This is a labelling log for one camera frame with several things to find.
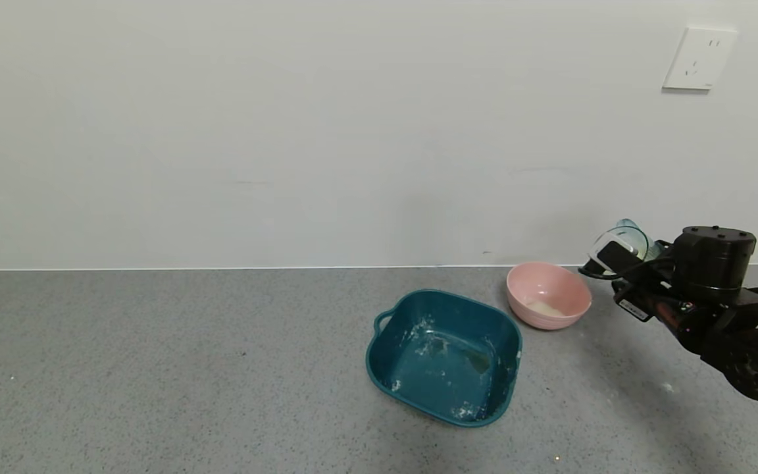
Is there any pink plastic bowl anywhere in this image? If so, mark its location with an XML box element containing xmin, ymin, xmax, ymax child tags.
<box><xmin>506</xmin><ymin>262</ymin><xmax>593</xmax><ymax>331</ymax></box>

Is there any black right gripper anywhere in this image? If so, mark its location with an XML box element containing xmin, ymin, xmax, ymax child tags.
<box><xmin>578</xmin><ymin>259</ymin><xmax>690</xmax><ymax>334</ymax></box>

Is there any teal square plastic basin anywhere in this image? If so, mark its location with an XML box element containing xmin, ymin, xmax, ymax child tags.
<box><xmin>365</xmin><ymin>289</ymin><xmax>523</xmax><ymax>428</ymax></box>

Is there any clear ribbed plastic cup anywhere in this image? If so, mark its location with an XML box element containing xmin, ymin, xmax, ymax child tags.
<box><xmin>589</xmin><ymin>219</ymin><xmax>661</xmax><ymax>272</ymax></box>

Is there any white wall socket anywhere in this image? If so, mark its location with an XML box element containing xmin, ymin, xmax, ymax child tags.
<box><xmin>663</xmin><ymin>27</ymin><xmax>739</xmax><ymax>92</ymax></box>

